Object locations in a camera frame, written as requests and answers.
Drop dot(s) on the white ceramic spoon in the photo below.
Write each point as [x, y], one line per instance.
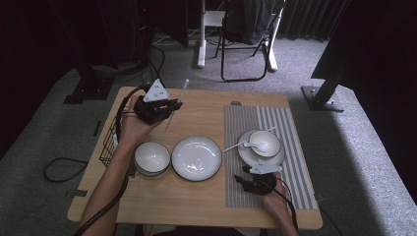
[259, 146]
[115, 141]

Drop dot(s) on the dark cloth on chair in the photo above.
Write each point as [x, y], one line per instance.
[249, 23]

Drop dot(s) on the black stand base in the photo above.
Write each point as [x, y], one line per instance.
[88, 91]

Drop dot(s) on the white desk leg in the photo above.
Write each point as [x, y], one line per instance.
[272, 59]
[201, 49]

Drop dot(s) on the white plate dark rim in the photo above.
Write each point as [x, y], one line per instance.
[196, 157]
[246, 157]

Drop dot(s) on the grey striped placemat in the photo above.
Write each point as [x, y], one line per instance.
[288, 118]

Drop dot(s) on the person's dark clothing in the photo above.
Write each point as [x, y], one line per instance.
[203, 232]

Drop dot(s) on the white bowl dark rim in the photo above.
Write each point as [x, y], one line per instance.
[152, 157]
[152, 176]
[270, 137]

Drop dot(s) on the black tape strip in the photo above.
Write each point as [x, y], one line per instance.
[97, 128]

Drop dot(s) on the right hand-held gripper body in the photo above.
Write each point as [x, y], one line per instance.
[262, 183]

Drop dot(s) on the black folding chair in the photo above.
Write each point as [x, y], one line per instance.
[223, 65]

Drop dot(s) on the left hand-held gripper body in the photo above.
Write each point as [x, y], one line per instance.
[150, 108]

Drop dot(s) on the black screen panel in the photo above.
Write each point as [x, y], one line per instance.
[377, 49]

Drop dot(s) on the person's left hand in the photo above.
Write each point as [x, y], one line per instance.
[134, 131]

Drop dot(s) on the person's right hand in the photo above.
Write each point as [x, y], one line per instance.
[278, 196]

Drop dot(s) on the dark curtain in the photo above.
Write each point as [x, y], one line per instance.
[305, 18]

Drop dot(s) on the grey tape piece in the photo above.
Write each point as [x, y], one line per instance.
[75, 193]
[319, 197]

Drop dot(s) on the black metal stand with base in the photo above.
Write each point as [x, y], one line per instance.
[323, 98]

